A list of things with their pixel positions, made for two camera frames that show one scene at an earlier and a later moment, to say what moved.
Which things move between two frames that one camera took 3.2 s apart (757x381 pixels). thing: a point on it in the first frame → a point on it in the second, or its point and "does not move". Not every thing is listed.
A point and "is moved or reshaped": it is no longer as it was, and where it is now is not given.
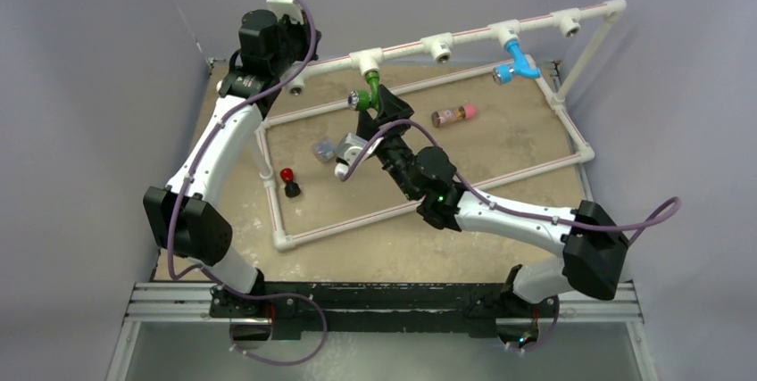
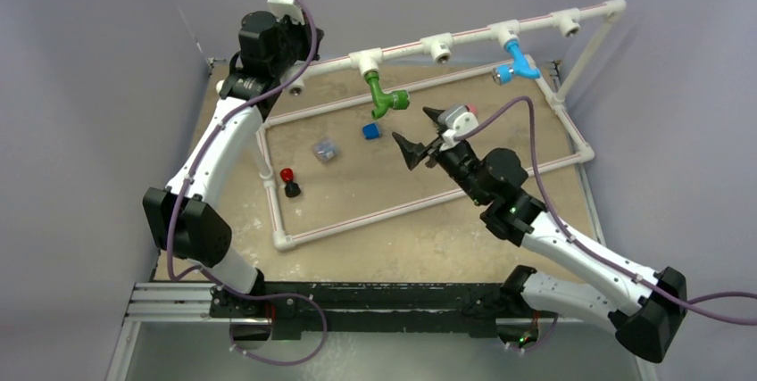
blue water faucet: x=503 y=74 does not move
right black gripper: x=389 y=109 → x=413 y=153
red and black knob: x=292 y=189 does not move
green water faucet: x=361 y=100 is moved or reshaped
